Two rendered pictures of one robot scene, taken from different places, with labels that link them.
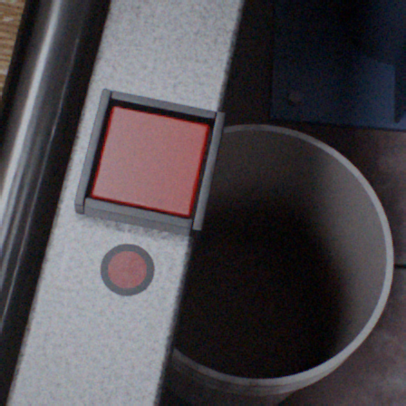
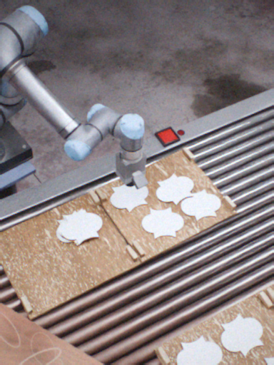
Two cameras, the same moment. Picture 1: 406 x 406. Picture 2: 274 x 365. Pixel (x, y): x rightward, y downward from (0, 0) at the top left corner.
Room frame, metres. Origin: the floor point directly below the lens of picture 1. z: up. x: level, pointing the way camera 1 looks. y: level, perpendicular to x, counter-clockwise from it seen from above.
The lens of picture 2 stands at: (1.26, 1.29, 2.70)
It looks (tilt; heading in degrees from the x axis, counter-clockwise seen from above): 53 degrees down; 235
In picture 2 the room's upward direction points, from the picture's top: 3 degrees clockwise
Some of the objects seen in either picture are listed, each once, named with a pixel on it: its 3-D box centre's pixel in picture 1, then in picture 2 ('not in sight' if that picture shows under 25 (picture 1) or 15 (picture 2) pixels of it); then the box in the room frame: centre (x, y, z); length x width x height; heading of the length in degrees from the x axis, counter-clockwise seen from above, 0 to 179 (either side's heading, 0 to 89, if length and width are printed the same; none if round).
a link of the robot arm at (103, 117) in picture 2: not in sight; (103, 122); (0.59, 0.13, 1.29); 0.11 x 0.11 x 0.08; 24
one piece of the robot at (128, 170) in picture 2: not in sight; (133, 167); (0.54, 0.24, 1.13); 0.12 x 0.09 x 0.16; 91
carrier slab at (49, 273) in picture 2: not in sight; (63, 252); (0.85, 0.29, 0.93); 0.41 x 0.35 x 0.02; 178
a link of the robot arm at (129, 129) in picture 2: not in sight; (130, 132); (0.54, 0.21, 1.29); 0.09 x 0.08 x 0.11; 114
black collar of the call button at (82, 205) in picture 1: (150, 162); (167, 136); (0.24, 0.03, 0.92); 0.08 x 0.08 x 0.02; 87
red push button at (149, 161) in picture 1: (150, 163); (167, 137); (0.24, 0.03, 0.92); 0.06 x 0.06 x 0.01; 87
